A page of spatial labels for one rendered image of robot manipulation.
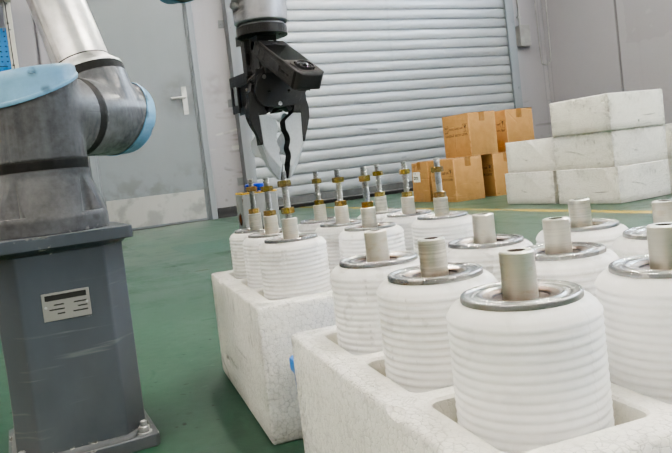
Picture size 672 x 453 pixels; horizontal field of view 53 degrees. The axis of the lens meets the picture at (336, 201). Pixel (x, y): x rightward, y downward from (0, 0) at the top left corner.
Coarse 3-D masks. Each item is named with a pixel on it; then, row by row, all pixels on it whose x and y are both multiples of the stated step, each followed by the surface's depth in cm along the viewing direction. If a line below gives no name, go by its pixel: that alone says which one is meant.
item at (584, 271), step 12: (612, 252) 56; (540, 264) 55; (552, 264) 54; (564, 264) 54; (576, 264) 54; (588, 264) 54; (600, 264) 54; (540, 276) 54; (552, 276) 54; (564, 276) 53; (576, 276) 53; (588, 276) 53; (588, 288) 53
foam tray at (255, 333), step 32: (224, 288) 109; (256, 288) 101; (224, 320) 114; (256, 320) 87; (288, 320) 87; (320, 320) 89; (224, 352) 119; (256, 352) 90; (288, 352) 87; (256, 384) 93; (288, 384) 87; (256, 416) 96; (288, 416) 87
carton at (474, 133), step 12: (444, 120) 491; (456, 120) 479; (468, 120) 468; (480, 120) 472; (492, 120) 477; (444, 132) 493; (456, 132) 480; (468, 132) 469; (480, 132) 472; (492, 132) 477; (456, 144) 482; (468, 144) 470; (480, 144) 472; (492, 144) 477; (456, 156) 484
